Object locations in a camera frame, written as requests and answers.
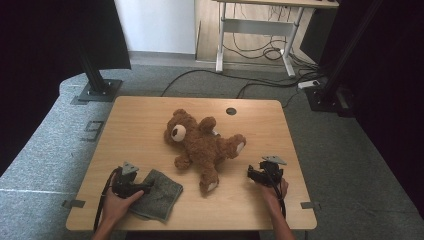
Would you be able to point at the person's left hand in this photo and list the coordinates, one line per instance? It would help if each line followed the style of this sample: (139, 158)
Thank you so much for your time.
(116, 206)

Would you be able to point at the person's right hand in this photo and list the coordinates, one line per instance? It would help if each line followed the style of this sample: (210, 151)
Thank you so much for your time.
(275, 196)

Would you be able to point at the grey metal table bracket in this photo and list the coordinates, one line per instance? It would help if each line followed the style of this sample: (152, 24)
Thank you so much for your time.
(310, 205)
(74, 203)

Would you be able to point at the black metal stand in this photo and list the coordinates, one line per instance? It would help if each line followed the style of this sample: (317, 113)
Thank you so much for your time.
(333, 78)
(96, 83)

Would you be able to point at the grey knitted towel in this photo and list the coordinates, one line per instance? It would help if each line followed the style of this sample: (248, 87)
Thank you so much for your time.
(160, 198)

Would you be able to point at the black curtain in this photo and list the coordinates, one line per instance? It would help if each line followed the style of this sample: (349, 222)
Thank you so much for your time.
(50, 40)
(393, 66)

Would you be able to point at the white power strip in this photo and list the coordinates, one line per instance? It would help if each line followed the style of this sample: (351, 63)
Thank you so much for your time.
(308, 84)

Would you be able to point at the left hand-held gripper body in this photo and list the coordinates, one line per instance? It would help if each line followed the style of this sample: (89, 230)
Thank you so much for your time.
(125, 181)

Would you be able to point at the brown plush teddy bear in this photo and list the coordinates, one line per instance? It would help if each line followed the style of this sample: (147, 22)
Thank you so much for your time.
(200, 146)

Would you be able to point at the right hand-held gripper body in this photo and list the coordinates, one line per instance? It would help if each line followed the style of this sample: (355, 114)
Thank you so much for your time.
(271, 173)

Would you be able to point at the white desk frame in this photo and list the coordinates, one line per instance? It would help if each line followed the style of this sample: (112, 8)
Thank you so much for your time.
(253, 26)

